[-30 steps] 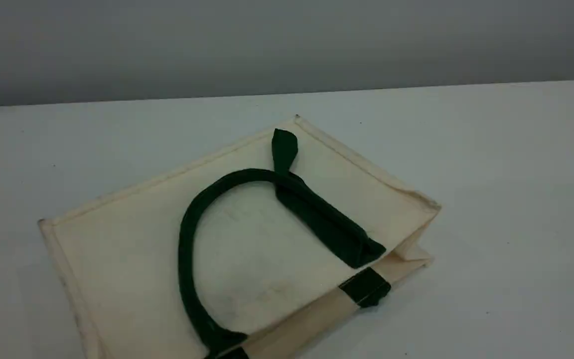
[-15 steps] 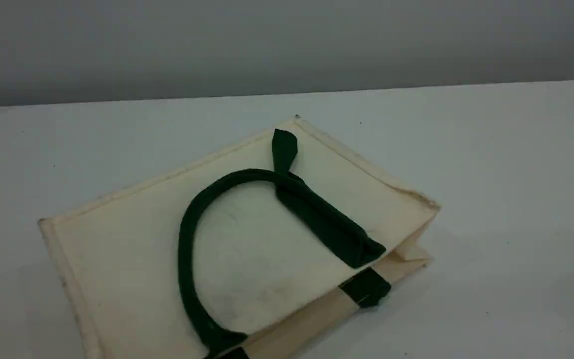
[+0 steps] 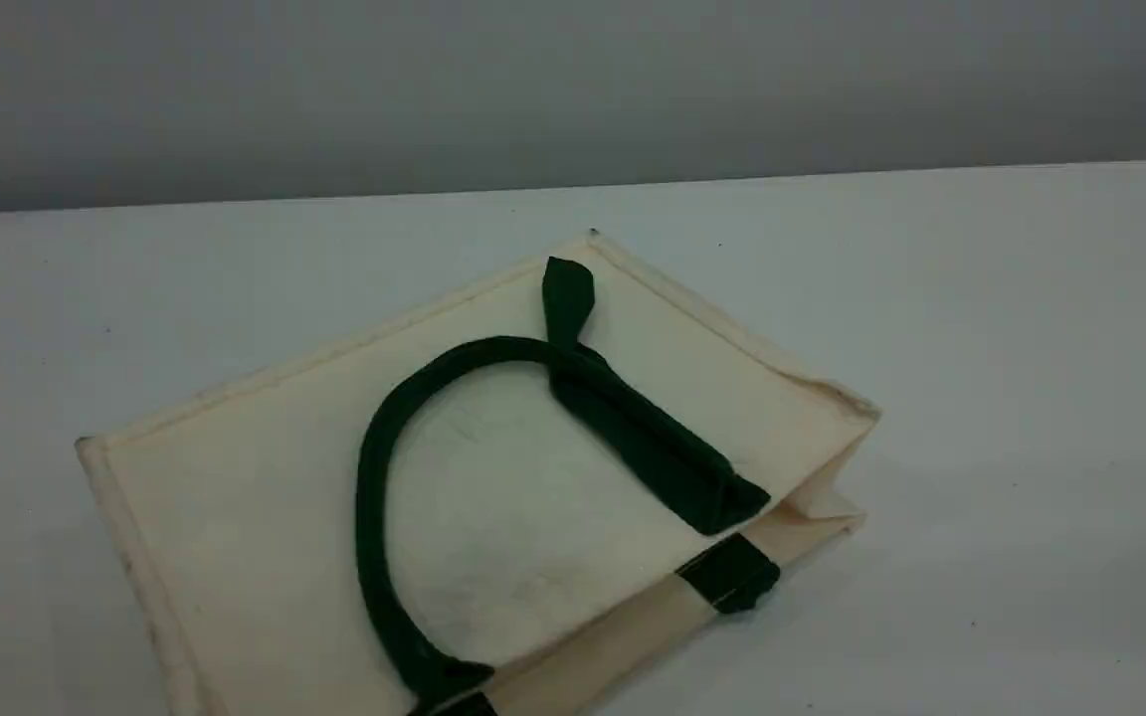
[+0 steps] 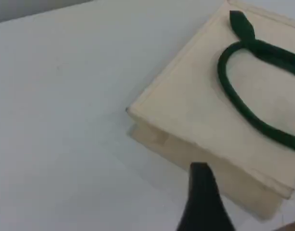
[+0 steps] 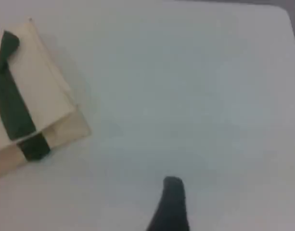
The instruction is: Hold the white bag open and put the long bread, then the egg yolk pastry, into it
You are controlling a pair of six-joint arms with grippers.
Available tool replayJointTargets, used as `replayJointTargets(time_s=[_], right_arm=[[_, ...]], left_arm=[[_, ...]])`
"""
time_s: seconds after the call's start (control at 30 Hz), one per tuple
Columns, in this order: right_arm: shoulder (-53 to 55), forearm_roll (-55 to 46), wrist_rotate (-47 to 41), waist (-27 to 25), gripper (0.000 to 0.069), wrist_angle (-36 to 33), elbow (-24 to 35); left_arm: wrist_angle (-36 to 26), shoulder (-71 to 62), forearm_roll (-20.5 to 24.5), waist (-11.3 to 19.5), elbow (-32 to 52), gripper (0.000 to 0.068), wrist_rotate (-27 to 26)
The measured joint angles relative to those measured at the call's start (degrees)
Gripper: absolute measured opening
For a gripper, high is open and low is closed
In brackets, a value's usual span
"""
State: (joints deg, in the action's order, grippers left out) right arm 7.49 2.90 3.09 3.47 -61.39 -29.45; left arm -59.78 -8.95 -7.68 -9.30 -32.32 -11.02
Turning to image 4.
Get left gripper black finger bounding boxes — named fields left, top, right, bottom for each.
left=176, top=162, right=236, bottom=231

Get white canvas bag green handles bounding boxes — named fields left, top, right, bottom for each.
left=126, top=0, right=295, bottom=221

